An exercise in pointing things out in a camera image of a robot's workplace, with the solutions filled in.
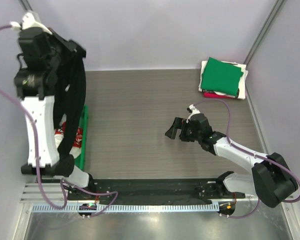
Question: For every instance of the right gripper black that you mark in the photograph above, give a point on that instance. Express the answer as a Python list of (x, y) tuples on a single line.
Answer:
[(179, 123)]

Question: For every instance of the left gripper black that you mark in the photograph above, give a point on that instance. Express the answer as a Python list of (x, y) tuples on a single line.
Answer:
[(67, 50)]

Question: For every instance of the black t shirt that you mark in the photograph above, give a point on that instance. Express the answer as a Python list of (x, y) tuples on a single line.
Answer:
[(69, 100)]

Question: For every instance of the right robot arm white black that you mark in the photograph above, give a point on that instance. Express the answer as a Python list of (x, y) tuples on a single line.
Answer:
[(268, 177)]

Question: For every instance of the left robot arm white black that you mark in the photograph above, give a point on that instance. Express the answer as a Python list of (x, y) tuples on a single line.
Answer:
[(51, 87)]

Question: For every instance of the folded pink t shirt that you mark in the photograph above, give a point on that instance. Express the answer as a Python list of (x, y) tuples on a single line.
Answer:
[(216, 96)]

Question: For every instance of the folded green t shirt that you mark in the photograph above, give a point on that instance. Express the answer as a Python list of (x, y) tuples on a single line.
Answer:
[(221, 77)]

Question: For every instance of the folded white t shirt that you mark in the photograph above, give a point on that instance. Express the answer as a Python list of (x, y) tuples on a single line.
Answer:
[(241, 93)]

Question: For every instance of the red white patterned t shirt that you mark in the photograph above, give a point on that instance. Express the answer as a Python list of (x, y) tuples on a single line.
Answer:
[(62, 128)]

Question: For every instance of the green plastic bin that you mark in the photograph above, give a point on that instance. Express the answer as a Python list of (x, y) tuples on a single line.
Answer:
[(80, 161)]

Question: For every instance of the white t shirt in bin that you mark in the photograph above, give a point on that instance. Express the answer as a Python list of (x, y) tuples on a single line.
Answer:
[(76, 149)]

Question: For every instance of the left aluminium corner post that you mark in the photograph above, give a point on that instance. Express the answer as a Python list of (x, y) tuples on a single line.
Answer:
[(25, 4)]

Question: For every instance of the aluminium corner post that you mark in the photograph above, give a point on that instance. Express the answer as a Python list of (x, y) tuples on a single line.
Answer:
[(274, 12), (25, 4)]

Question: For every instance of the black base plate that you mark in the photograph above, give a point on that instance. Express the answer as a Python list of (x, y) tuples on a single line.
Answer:
[(164, 192)]

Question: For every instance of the slotted cable duct strip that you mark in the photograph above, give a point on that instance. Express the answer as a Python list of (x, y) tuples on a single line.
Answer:
[(94, 208)]

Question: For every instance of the aluminium rail frame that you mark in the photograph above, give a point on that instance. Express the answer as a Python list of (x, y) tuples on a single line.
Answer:
[(31, 193)]

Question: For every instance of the right aluminium corner post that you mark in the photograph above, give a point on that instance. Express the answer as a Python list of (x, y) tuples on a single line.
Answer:
[(274, 12)]

